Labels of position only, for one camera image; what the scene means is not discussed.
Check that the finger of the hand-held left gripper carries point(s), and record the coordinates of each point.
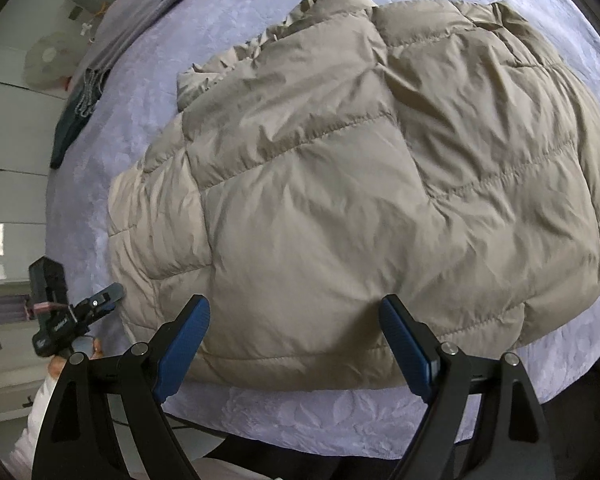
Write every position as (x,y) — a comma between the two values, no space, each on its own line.
(105,297)

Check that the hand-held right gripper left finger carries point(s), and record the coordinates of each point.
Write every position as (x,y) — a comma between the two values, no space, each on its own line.
(185,345)

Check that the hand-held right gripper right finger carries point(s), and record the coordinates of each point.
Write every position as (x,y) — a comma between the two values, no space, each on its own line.
(405,345)

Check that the beige puffer jacket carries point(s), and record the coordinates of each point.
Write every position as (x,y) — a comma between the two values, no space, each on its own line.
(380,185)

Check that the person's left forearm white sleeve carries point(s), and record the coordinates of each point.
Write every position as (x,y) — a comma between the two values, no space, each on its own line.
(30,425)

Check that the person's left hand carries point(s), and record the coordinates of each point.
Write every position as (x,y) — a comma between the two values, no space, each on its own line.
(98,349)

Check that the dark green garment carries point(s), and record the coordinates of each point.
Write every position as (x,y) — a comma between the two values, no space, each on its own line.
(72,120)

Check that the white round fan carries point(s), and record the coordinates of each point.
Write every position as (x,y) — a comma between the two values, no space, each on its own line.
(50,60)

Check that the purple bed blanket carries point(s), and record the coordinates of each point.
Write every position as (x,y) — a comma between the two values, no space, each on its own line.
(180,45)

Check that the grey bed sheet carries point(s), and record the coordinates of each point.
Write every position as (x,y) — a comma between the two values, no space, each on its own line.
(130,25)

